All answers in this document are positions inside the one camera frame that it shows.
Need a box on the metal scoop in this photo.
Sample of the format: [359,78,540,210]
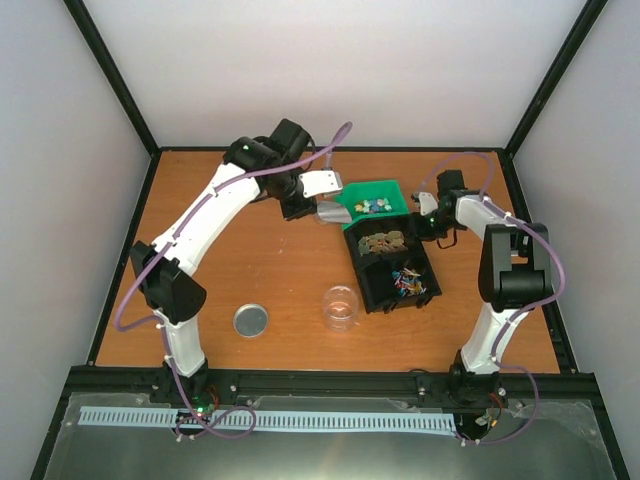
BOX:
[314,201,352,225]

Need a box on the green candy bin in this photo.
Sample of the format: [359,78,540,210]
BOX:
[335,180,409,230]

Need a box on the black lollipop candy bin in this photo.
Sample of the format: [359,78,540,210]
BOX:
[354,252,442,314]

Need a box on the black popsicle candy bin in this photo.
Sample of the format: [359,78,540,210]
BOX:
[343,214,426,271]

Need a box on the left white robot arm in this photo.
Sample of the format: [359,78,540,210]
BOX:
[130,119,316,403]

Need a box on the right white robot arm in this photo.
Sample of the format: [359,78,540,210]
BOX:
[412,170,553,407]

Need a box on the clear plastic jar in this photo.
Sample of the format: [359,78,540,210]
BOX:
[321,285,359,333]

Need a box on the silver jar lid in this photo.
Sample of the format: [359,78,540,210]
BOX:
[233,303,269,338]

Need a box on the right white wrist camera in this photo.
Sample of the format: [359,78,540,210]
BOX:
[411,192,438,216]

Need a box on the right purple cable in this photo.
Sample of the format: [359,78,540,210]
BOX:
[422,152,567,447]

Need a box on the purple cable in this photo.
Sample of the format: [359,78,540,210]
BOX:
[114,121,354,442]
[422,152,567,447]

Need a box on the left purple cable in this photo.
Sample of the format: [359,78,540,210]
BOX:
[114,121,354,442]

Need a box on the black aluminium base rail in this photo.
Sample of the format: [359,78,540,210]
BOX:
[61,366,603,409]

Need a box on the light blue cable duct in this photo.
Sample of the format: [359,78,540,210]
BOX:
[77,406,456,436]

